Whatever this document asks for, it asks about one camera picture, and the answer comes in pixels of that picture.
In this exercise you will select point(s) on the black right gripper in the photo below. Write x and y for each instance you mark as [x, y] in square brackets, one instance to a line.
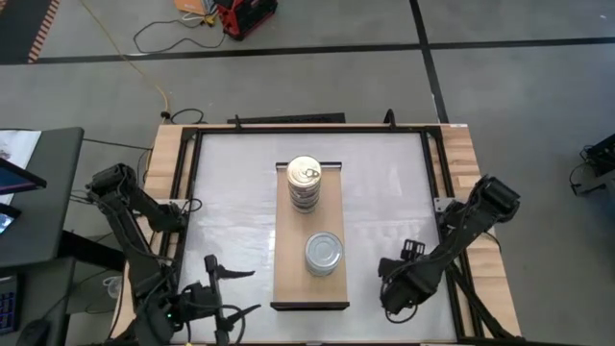
[401, 288]

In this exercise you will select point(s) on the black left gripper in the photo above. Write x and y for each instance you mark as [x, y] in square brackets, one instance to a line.
[202, 300]

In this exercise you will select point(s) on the silver can green white label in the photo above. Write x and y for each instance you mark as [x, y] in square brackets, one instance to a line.
[324, 251]

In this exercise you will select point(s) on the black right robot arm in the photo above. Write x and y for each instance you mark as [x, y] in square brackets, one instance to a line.
[461, 240]

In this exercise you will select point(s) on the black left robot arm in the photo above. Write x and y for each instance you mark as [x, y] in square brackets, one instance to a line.
[139, 259]

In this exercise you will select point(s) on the wooden shelf black legs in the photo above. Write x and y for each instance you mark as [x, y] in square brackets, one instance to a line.
[298, 283]

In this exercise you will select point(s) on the clear plastic cup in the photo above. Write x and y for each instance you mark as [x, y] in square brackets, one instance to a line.
[113, 287]

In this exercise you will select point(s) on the white glossy table sheet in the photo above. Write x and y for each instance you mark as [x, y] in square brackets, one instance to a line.
[375, 158]

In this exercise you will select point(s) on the black desk base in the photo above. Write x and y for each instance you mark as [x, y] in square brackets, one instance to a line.
[86, 250]

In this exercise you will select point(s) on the black clamp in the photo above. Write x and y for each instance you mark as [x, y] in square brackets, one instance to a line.
[389, 117]

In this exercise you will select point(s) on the black flat panel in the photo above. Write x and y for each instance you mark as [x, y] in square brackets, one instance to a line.
[288, 118]

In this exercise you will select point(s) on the grey desk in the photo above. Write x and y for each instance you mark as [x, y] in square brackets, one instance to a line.
[53, 226]

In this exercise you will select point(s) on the black computer mouse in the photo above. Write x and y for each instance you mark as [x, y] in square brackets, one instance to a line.
[34, 332]

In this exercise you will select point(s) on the black keyboard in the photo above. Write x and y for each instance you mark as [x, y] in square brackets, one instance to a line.
[7, 305]

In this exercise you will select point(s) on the small dark tablet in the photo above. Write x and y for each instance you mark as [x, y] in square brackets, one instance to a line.
[7, 218]

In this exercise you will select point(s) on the blue screen monitor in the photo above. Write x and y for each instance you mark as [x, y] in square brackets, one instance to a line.
[17, 180]

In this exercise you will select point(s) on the white paper sheet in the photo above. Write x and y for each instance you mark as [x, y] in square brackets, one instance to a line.
[21, 141]

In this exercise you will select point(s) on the red and black case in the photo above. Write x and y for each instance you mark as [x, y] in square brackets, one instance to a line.
[245, 19]

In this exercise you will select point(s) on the orange box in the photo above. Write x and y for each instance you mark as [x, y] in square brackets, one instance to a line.
[189, 6]

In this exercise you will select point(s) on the black mat orange striped edge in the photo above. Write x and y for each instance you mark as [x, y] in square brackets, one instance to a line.
[19, 29]

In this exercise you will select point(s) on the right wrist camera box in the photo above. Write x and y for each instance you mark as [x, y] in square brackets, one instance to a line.
[413, 250]

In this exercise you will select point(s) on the black metal table frame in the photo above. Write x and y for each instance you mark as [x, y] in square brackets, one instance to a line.
[312, 130]

